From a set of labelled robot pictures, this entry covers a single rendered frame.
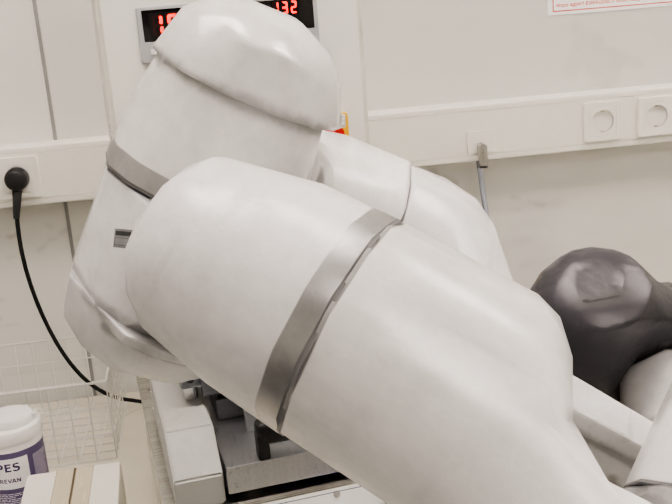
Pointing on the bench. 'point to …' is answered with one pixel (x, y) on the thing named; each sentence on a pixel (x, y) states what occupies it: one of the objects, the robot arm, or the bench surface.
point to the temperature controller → (286, 6)
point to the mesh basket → (77, 406)
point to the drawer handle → (265, 439)
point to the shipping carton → (77, 486)
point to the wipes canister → (19, 450)
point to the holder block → (224, 408)
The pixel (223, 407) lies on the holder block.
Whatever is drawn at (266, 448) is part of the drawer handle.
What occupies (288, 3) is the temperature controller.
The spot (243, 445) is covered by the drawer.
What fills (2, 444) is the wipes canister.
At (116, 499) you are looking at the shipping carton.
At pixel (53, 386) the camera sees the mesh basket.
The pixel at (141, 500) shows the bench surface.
